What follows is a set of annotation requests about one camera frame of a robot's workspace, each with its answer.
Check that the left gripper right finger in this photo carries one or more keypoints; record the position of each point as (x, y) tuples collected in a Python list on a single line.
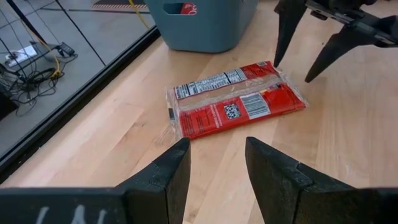
[(295, 196)]

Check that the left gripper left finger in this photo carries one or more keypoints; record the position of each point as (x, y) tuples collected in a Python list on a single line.
[(146, 196)]

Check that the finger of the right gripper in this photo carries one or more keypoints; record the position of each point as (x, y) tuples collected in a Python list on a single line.
[(287, 31), (339, 49)]

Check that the red popcorn bag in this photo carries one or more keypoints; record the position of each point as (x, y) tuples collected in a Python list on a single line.
[(233, 102), (188, 10)]

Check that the teal plastic basket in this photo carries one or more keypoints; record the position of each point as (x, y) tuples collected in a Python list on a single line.
[(211, 34)]

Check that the black power adapter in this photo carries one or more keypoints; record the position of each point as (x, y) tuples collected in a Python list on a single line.
[(66, 48)]

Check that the yellow black striped mat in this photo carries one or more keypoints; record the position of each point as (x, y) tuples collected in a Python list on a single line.
[(118, 5)]

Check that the white power strip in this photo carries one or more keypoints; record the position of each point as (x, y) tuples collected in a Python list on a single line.
[(20, 56)]

